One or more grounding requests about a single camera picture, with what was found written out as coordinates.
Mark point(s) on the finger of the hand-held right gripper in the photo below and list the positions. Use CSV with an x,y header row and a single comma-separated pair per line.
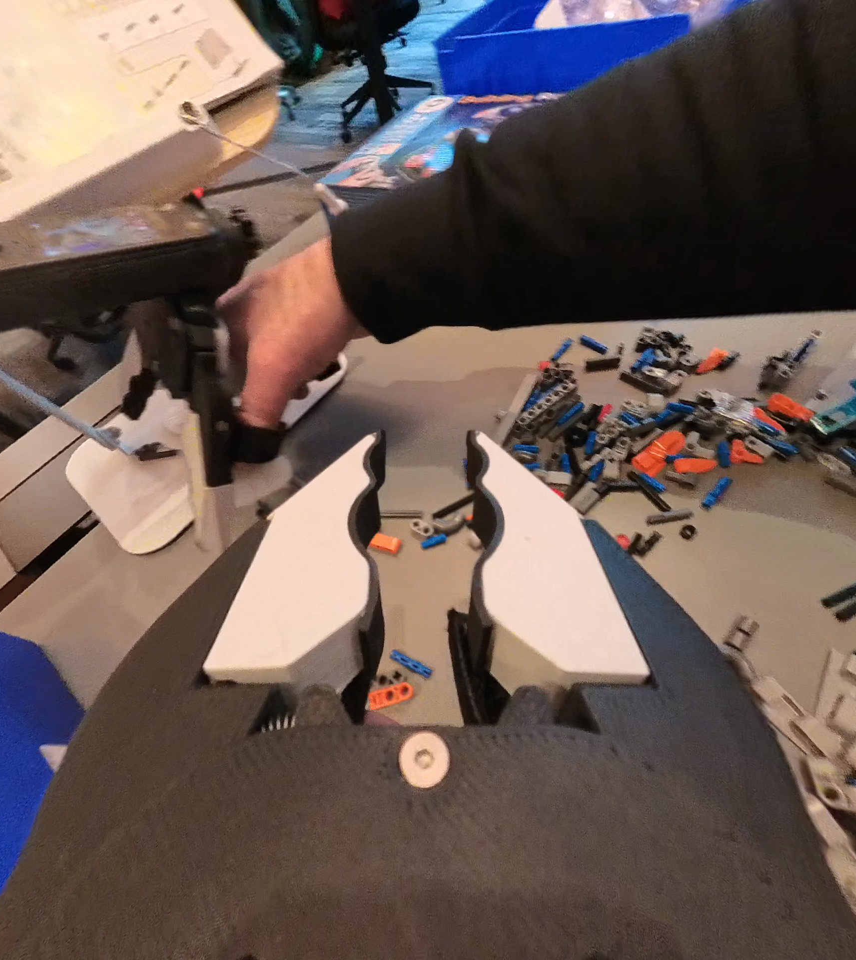
x,y
188,375

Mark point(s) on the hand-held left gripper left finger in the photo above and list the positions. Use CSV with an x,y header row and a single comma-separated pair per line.
x,y
293,600

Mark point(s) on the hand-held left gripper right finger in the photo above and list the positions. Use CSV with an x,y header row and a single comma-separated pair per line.
x,y
563,600

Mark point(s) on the pile of toy building pieces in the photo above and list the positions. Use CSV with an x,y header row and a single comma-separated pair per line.
x,y
653,450

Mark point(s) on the person's right forearm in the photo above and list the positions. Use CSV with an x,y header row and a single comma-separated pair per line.
x,y
623,180

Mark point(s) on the person's right hand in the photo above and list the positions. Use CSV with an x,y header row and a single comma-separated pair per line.
x,y
293,323

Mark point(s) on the wooden book stand, white base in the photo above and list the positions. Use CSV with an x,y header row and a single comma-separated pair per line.
x,y
136,510

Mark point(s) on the instruction manual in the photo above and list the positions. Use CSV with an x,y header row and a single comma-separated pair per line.
x,y
83,75

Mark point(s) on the blue toy kit box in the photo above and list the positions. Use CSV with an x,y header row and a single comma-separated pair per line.
x,y
428,143

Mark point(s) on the office chair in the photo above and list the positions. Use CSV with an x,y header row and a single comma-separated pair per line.
x,y
383,60

